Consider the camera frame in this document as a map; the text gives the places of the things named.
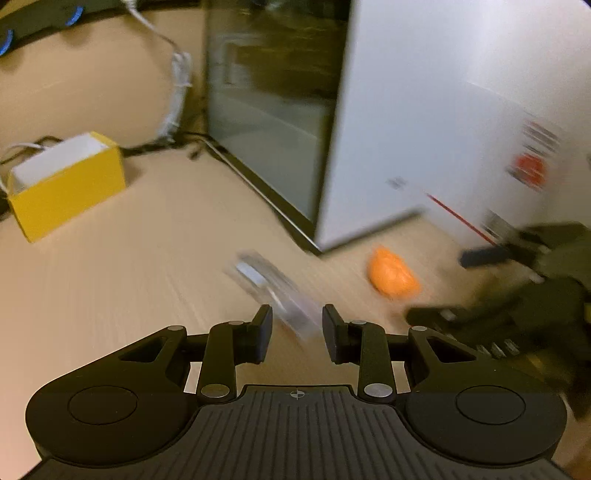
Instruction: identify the yellow cardboard box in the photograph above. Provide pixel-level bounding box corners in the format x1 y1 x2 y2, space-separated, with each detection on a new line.
7 131 127 243

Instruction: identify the round pink cartoon disc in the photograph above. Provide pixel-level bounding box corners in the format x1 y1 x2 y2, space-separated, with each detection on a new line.
222 249 326 343

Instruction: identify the white cable bundle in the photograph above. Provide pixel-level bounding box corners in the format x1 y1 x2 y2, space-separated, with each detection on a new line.
121 0 193 141

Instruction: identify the black cable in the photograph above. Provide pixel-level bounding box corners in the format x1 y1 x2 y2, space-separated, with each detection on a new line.
121 131 232 162

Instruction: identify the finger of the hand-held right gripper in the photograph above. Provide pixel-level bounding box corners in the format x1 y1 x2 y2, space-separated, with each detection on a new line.
459 240 523 269
405 295 514 336

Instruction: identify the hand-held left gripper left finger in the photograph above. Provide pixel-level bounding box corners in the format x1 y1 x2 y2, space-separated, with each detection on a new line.
118 305 274 401

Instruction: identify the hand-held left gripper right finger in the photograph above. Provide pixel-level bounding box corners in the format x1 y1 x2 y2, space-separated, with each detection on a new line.
322 304 479 401

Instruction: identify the black device with blue rings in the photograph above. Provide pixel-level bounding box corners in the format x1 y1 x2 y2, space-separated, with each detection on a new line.
0 0 124 57

